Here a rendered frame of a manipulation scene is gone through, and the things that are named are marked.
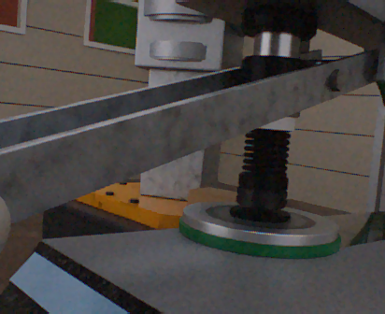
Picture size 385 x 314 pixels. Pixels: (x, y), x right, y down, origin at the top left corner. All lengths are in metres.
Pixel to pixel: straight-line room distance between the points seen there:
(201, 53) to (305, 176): 5.73
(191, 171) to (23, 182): 1.08
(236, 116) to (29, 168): 0.24
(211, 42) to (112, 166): 1.00
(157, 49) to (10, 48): 5.41
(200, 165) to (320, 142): 5.52
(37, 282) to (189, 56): 0.93
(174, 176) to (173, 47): 0.36
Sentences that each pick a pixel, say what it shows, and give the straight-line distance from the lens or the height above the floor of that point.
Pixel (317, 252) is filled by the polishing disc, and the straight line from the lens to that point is 0.62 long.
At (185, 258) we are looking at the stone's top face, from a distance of 0.55.
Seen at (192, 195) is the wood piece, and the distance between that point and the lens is 1.31.
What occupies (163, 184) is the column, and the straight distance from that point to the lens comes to 1.43.
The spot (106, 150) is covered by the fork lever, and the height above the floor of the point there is 0.99.
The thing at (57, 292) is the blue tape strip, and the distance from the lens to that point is 0.51.
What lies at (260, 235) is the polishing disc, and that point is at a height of 0.89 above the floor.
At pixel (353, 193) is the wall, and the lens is 6.59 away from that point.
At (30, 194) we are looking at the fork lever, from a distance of 0.36.
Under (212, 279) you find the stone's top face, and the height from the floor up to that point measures 0.87.
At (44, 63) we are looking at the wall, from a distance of 6.89.
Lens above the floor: 1.02
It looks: 4 degrees down
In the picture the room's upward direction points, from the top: 5 degrees clockwise
